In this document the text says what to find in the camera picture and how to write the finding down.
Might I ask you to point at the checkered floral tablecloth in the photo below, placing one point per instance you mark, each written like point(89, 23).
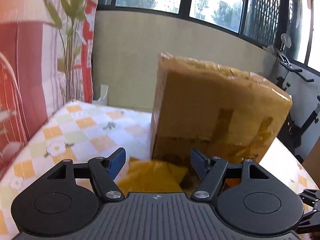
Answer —
point(41, 199)

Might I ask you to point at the red patterned backdrop curtain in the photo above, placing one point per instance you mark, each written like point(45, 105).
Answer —
point(30, 91)

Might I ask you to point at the cardboard box with panda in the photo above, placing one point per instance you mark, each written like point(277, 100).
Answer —
point(218, 110)

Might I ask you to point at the window with black frame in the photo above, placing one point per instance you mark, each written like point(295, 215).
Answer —
point(289, 25)

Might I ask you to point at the green bamboo plant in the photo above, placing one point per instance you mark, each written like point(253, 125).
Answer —
point(67, 23)

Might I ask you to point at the black exercise bike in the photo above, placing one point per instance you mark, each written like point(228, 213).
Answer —
point(300, 130)

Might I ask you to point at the yellow-brown snack bag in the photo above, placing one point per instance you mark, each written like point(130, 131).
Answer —
point(151, 176)

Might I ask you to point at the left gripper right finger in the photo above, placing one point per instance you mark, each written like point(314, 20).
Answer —
point(213, 173)

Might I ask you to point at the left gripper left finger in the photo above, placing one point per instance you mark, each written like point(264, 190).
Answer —
point(101, 171)

